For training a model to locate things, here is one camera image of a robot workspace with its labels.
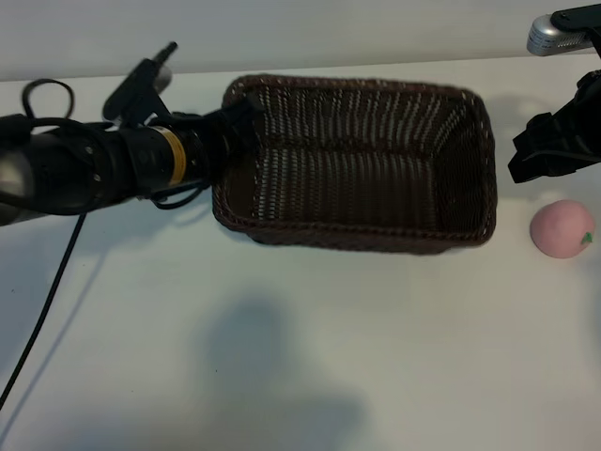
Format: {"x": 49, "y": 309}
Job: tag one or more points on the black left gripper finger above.
{"x": 249, "y": 104}
{"x": 237, "y": 136}

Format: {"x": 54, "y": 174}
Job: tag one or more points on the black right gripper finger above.
{"x": 530, "y": 169}
{"x": 533, "y": 136}

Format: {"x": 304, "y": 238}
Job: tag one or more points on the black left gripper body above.
{"x": 206, "y": 145}

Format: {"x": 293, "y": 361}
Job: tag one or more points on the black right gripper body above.
{"x": 577, "y": 136}

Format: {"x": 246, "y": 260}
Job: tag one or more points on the pink peach with green leaf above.
{"x": 561, "y": 230}

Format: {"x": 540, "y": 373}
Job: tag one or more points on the dark brown wicker basket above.
{"x": 357, "y": 188}

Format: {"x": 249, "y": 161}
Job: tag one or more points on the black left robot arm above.
{"x": 70, "y": 164}

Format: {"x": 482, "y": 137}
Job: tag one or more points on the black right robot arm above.
{"x": 590, "y": 84}

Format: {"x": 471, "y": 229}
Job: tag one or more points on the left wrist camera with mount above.
{"x": 136, "y": 89}

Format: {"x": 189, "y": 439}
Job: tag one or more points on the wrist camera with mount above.
{"x": 136, "y": 89}
{"x": 559, "y": 33}

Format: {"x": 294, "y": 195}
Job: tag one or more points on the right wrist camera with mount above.
{"x": 559, "y": 33}

